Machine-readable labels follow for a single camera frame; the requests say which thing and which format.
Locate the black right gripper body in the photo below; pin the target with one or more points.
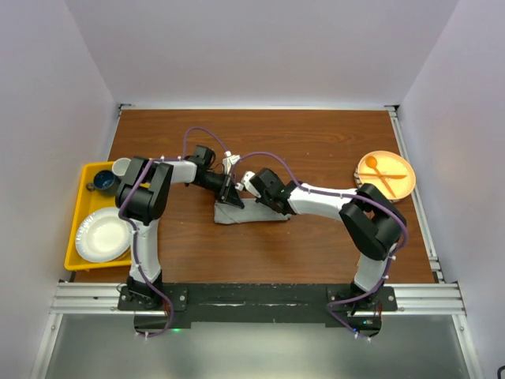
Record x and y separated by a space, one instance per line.
263 200

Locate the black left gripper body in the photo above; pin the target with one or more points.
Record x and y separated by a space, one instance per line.
226 184

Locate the grey cloth napkin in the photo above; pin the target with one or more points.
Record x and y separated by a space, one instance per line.
252 212

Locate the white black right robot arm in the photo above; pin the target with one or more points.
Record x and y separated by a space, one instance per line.
376 228

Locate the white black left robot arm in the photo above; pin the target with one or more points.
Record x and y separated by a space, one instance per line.
141 201

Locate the orange plastic spoon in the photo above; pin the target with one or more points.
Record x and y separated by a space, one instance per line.
372 163

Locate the grey ceramic mug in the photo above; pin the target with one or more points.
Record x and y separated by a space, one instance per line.
120 167

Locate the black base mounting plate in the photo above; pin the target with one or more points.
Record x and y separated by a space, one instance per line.
357 315

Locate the orange divided plate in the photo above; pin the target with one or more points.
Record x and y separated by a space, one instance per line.
388 172

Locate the dark blue ceramic cup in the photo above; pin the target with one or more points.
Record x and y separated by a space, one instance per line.
105 182

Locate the white ceramic plate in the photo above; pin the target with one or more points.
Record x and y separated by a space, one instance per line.
102 236

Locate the yellow plastic tray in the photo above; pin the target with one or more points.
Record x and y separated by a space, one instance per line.
88 202

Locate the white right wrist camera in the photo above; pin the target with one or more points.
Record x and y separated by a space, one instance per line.
245 184

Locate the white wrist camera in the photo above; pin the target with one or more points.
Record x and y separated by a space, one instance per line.
229 161
245 184

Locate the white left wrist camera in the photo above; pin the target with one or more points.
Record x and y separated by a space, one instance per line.
229 161

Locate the aluminium right frame rail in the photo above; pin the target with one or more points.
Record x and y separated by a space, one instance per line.
433 258

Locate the aluminium frame rail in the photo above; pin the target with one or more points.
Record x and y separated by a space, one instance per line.
433 258
408 299

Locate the aluminium front frame rail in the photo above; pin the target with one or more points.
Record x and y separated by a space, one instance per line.
408 299

